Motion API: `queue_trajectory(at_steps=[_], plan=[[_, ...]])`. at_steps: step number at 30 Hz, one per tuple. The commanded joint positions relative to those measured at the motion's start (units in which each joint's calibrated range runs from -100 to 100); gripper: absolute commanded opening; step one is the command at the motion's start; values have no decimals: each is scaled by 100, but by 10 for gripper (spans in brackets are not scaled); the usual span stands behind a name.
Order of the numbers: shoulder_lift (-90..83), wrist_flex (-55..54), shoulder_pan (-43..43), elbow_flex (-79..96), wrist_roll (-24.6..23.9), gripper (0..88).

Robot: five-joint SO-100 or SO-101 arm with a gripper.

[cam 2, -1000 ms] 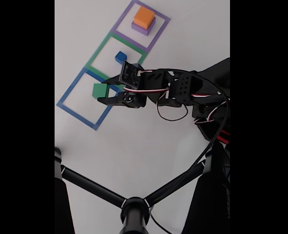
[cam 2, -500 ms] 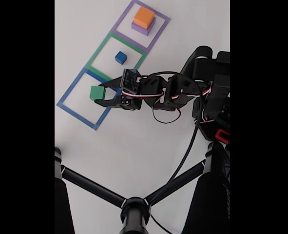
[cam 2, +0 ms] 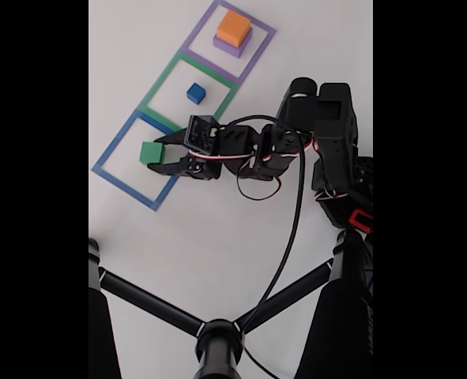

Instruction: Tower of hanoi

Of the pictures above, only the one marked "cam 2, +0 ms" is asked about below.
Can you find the green block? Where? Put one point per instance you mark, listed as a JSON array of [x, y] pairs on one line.
[[150, 152]]

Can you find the small blue cube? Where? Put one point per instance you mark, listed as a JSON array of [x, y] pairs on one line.
[[195, 94]]

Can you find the green tape square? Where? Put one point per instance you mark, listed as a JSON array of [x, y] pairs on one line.
[[154, 88]]

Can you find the blue tape square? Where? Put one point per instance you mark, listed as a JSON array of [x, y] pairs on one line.
[[126, 185]]

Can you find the purple tape square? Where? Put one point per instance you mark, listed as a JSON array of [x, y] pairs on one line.
[[213, 67]]

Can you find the purple block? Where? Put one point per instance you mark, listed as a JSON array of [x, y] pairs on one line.
[[227, 49]]

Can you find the orange block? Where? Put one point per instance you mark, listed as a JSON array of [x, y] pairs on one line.
[[233, 25]]

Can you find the red clamp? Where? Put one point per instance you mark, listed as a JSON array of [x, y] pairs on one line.
[[361, 221]]

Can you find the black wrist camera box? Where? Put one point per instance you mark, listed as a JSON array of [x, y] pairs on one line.
[[200, 134]]

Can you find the black camera tripod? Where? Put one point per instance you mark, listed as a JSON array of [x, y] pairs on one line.
[[217, 347]]

